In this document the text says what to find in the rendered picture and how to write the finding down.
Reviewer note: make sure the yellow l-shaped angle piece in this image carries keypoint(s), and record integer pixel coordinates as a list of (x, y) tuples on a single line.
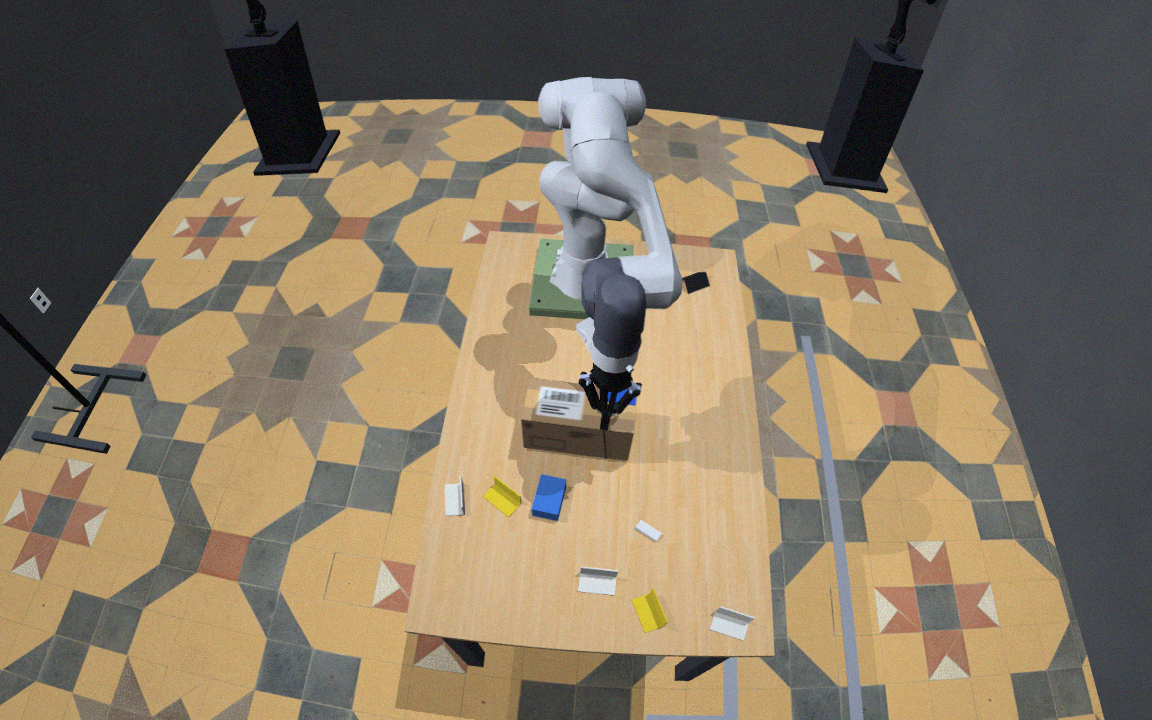
[(649, 611)]

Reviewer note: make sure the yellow l-shaped bracket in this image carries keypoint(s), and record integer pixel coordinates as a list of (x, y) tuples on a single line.
[(503, 497)]

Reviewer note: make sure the brown cardboard box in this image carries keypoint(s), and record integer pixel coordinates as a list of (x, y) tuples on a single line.
[(558, 417)]

